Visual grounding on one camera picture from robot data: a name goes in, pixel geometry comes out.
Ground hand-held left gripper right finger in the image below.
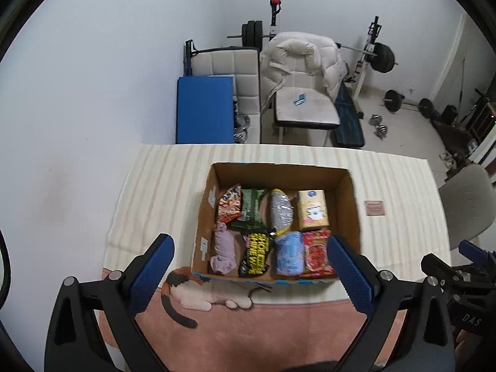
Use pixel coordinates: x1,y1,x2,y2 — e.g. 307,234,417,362
326,233,456,372

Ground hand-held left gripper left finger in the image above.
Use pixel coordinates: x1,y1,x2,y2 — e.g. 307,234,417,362
44,233,175,372

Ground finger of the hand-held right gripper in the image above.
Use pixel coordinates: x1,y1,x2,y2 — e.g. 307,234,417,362
421,254,466,285
458,240,496,276

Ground blue packet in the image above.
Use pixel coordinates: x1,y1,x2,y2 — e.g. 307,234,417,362
275,231,305,277

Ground pink cloth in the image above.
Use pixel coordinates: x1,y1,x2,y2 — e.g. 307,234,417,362
210,223,238,275

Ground yellow tissue pack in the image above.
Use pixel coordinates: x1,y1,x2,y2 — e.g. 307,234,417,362
297,190,331,230

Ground silver scrubber packet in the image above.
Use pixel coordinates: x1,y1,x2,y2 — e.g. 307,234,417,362
269,188,294,237

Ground black snack packet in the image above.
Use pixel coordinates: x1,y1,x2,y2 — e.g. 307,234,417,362
238,229,277,278

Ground red panda snack packet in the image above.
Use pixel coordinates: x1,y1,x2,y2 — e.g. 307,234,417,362
216,185,243,225

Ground green packet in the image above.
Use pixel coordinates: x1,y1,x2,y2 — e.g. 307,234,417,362
230,188,272,230

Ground cardboard box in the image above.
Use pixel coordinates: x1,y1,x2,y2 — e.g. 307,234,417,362
191,162,362,285

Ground grey chair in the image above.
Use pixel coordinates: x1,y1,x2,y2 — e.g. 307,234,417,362
438,163,493,250

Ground cream striped cloth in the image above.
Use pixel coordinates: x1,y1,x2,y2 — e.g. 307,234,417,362
104,143,452,305

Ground dark grey fleece clothing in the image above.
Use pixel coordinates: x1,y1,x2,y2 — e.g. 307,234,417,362
277,358,342,372

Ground pink cat printed blanket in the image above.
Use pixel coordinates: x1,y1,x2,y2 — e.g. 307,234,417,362
99,265,407,372

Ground black weight bench pad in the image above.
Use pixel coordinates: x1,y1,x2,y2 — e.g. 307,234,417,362
333,83,365,148

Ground short barbell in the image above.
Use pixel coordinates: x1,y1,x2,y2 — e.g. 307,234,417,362
382,89,435,119

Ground blue mat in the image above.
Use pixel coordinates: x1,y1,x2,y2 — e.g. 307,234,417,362
176,75,236,145

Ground barbell with black plates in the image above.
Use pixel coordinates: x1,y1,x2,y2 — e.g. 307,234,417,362
227,20,399,74

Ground white quilted chair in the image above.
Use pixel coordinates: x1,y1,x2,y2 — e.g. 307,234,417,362
183,40,261,145

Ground black cable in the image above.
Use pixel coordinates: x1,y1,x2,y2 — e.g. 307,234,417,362
0,228,11,307

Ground white chair with black frame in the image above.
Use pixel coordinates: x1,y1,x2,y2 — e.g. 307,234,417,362
260,58,341,144

